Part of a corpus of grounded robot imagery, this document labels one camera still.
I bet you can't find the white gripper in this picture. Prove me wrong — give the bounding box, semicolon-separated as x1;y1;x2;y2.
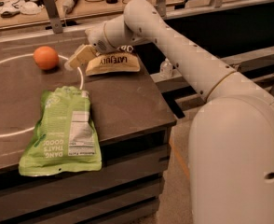
64;22;111;71

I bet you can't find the dark counter cabinet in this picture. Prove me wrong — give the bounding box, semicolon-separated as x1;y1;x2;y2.
0;31;175;224

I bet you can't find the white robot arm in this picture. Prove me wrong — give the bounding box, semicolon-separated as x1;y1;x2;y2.
88;0;274;224

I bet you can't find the white face mask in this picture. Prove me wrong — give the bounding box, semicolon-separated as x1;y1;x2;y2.
20;2;41;15

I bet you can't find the brown sea salt chip bag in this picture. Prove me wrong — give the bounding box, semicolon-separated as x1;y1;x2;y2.
86;46;141;76

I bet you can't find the orange fruit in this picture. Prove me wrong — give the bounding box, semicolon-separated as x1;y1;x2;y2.
34;46;59;70

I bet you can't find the grey metal bracket middle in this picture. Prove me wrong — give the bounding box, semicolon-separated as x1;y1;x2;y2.
154;0;169;18

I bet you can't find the green rice chip bag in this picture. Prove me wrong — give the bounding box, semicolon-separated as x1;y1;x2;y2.
19;86;102;176

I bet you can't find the grey metal bracket left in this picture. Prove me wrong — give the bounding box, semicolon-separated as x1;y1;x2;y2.
43;0;63;34

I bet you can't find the grey metal rail shelf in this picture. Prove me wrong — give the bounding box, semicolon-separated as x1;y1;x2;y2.
151;46;274;96

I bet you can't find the clear sanitizer bottle left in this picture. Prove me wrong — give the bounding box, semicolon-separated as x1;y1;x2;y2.
159;59;172;78

